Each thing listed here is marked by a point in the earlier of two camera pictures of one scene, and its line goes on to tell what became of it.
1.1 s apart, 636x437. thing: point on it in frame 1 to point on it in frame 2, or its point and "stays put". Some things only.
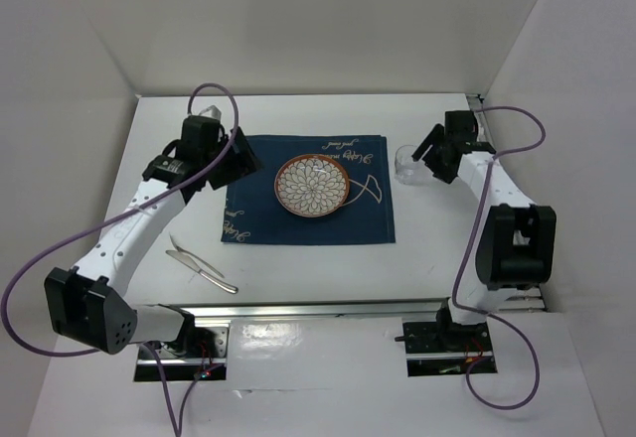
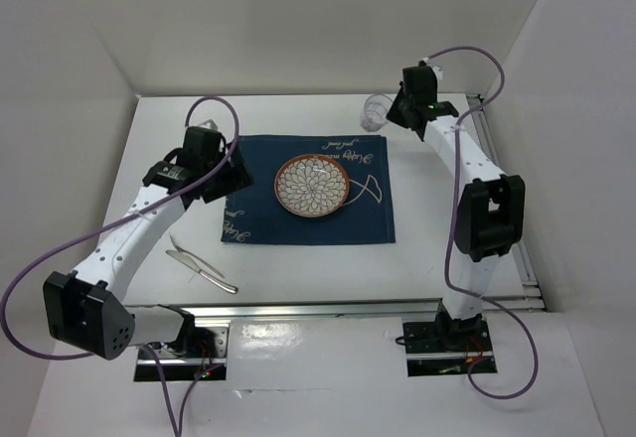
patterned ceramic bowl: [311, 186] stays put
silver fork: [197, 259] stays put
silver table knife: [190, 262] stays put
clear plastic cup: [408, 171] to [375, 115]
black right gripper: [441, 172] to [395, 114]
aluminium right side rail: [516, 300] stays put
